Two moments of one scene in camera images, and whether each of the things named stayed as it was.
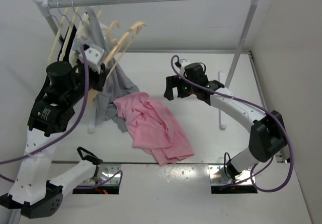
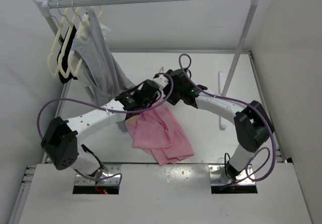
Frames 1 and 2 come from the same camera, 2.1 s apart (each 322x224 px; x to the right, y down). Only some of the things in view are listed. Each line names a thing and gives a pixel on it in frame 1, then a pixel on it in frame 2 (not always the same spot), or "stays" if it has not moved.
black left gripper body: x=95 y=79 -> x=150 y=101
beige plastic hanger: x=94 y=94 -> x=162 y=70
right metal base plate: x=246 y=178 stays
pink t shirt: x=152 y=128 stays
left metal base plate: x=105 y=170 stays
